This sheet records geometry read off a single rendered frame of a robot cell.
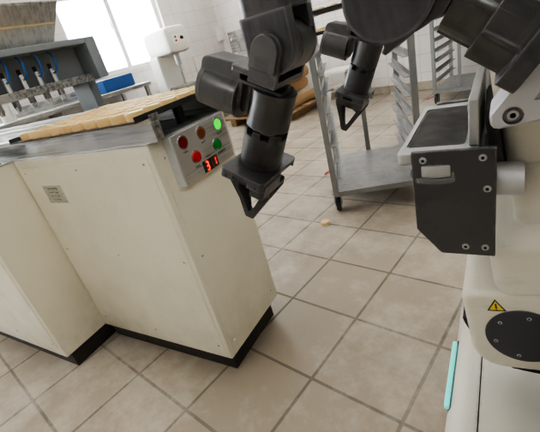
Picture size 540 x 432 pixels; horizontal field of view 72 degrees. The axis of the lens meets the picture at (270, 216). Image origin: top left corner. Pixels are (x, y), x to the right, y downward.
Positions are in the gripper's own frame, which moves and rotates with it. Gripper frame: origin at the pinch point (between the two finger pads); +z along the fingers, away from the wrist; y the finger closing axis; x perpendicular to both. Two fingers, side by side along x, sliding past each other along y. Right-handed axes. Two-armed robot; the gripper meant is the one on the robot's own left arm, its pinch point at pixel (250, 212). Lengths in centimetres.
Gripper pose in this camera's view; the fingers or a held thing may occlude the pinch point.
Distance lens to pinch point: 57.5
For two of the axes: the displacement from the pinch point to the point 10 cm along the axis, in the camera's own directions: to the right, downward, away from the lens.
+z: -1.8, 7.7, 6.1
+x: 8.6, 4.2, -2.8
